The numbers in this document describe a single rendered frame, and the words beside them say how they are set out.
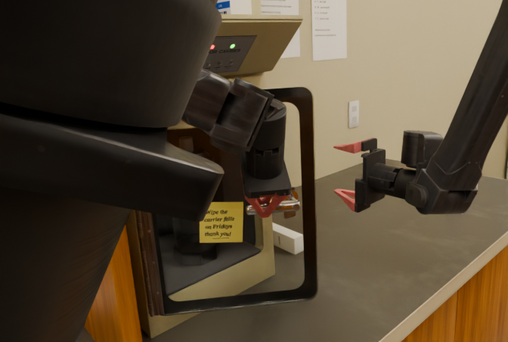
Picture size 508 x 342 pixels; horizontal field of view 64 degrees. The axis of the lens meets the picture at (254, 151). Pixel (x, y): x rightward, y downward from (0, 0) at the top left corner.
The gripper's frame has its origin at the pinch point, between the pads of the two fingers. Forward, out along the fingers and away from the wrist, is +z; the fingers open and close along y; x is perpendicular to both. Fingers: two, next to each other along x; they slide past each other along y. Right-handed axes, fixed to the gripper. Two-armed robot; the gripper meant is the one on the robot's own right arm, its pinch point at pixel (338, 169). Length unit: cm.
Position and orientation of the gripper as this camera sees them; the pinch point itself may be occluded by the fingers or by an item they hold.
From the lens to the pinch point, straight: 88.5
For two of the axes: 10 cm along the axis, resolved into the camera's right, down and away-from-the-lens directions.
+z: -6.5, -1.4, 7.5
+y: -0.5, -9.7, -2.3
